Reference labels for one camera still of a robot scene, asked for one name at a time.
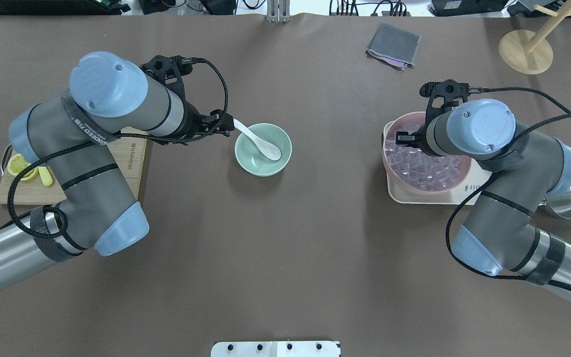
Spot purple cloth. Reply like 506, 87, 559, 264
371, 55, 408, 70

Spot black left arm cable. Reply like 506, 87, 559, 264
7, 57, 229, 241

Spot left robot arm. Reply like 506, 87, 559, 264
0, 51, 234, 290

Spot wooden stand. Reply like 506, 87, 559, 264
498, 0, 571, 75

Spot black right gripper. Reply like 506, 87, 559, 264
395, 79, 470, 148

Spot lower lemon slice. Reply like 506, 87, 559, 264
20, 168, 39, 181

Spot grey folded cloth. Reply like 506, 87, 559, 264
365, 23, 422, 67

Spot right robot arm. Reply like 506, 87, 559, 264
396, 79, 571, 302

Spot clear ice cubes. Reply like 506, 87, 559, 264
386, 138, 466, 191

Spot white ceramic spoon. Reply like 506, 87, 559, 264
233, 118, 283, 161

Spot lemon slice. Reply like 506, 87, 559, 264
6, 153, 30, 176
20, 168, 39, 181

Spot metal ice scoop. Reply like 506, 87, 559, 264
541, 186, 571, 220

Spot pink bowl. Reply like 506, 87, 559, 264
382, 112, 472, 195

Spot beige tray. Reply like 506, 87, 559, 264
381, 112, 490, 205

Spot wooden cutting board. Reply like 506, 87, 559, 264
0, 138, 148, 206

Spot yellow plastic knife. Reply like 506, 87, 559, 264
38, 166, 54, 187

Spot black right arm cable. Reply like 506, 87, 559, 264
445, 86, 571, 304

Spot upper lemon slice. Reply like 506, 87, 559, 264
6, 153, 30, 176

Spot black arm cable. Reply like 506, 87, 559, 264
445, 86, 571, 304
7, 57, 229, 241

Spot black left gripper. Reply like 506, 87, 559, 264
140, 55, 235, 144

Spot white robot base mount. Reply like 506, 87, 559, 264
210, 340, 342, 357

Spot mint green bowl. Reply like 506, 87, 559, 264
235, 123, 292, 177

